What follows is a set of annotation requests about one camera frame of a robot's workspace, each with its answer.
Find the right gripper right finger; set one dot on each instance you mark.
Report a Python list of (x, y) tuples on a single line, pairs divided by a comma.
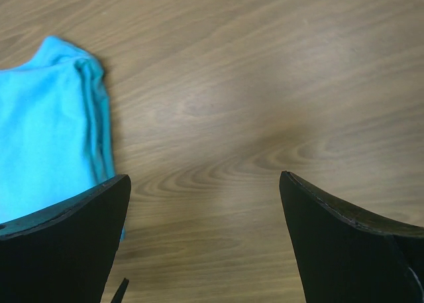
[(346, 253)]

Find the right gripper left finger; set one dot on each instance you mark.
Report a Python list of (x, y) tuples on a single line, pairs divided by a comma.
[(65, 252)]

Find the cyan blue t-shirt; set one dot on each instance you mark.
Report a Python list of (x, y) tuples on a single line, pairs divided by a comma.
[(55, 129)]

